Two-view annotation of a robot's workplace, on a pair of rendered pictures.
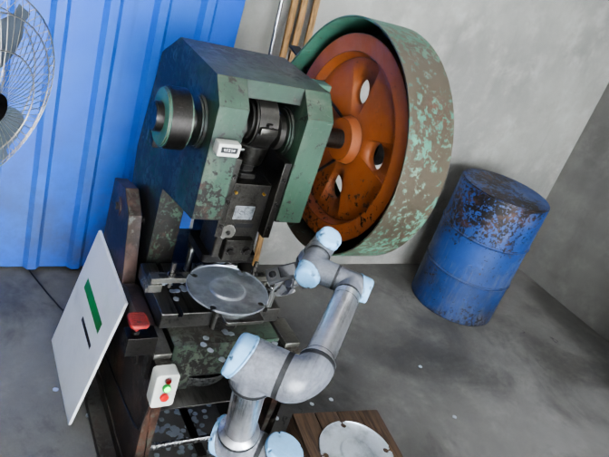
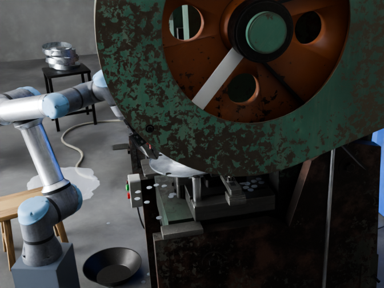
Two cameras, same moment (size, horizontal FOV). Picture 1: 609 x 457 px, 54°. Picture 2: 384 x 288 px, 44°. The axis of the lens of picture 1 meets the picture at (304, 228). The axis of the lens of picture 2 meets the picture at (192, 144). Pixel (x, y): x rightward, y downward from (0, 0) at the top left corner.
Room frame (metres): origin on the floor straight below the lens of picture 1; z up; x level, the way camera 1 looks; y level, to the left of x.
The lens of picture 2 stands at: (2.47, -1.30, 1.52)
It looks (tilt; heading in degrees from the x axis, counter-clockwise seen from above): 22 degrees down; 115
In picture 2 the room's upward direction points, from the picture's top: 3 degrees counter-clockwise
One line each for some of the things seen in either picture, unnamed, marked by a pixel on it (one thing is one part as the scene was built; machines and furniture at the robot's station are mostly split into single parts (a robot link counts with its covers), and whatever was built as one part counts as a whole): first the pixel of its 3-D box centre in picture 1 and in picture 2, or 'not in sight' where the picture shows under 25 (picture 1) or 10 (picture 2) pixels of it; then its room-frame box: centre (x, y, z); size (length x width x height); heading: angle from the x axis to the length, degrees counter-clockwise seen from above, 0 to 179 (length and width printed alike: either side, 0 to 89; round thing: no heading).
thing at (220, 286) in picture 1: (227, 288); (187, 159); (1.74, 0.18, 0.78); 0.29 x 0.29 x 0.01
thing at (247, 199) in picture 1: (236, 213); not in sight; (1.81, 0.23, 1.04); 0.17 x 0.15 x 0.30; 36
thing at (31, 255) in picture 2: not in sight; (40, 244); (1.25, -0.15, 0.50); 0.15 x 0.15 x 0.10
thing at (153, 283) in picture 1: (169, 275); not in sight; (1.75, 0.39, 0.76); 0.17 x 0.06 x 0.10; 126
